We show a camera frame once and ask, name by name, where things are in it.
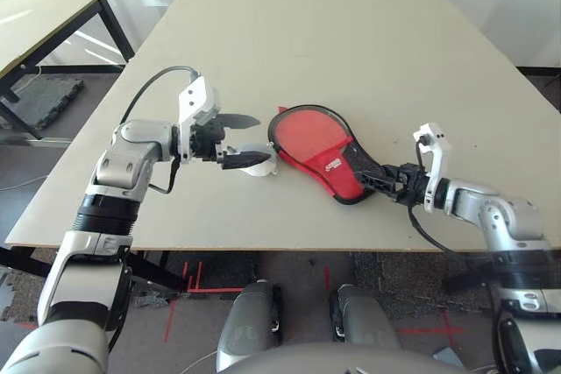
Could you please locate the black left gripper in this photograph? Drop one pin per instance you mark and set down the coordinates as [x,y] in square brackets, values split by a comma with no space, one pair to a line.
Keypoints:
[208,142]

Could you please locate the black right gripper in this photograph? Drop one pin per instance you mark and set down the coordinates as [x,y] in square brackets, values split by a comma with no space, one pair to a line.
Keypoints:
[409,185]

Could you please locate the black red paddle case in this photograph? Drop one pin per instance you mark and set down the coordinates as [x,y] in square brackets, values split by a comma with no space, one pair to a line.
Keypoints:
[337,177]

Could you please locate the red ping-pong paddle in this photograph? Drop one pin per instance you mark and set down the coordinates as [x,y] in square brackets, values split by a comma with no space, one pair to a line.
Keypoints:
[307,133]

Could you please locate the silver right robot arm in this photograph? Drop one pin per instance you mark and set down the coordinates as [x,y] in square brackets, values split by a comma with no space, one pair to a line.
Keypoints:
[504,220]

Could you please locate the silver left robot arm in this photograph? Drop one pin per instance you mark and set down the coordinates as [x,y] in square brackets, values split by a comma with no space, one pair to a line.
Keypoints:
[131,150]

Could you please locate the grey robot right leg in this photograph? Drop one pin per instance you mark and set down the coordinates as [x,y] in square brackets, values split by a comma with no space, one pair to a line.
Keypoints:
[364,317]

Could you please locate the grey robot leg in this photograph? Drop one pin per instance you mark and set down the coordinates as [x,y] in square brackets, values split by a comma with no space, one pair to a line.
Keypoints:
[364,317]
[247,317]

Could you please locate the grey robot left leg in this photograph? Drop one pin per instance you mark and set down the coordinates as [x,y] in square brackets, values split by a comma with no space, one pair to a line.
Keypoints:
[247,317]

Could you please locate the grey flat floor piece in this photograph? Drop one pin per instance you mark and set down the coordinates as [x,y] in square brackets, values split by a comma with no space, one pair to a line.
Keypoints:
[447,354]

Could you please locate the grey robot torso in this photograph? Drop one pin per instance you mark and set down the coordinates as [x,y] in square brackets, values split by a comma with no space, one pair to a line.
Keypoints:
[333,361]

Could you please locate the black foam floor mat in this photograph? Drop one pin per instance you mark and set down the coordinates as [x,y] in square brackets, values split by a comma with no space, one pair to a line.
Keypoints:
[44,100]

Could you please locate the beige black-framed side table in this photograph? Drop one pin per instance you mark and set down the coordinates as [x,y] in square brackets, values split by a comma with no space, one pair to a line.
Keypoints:
[44,19]

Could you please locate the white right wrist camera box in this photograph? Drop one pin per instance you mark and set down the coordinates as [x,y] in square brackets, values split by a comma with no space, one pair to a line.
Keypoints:
[436,159]

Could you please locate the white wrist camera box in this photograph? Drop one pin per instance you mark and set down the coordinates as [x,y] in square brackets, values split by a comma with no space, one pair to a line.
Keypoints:
[193,107]
[436,159]

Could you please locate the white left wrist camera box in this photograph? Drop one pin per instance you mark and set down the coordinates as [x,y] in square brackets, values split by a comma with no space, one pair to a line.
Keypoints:
[193,107]

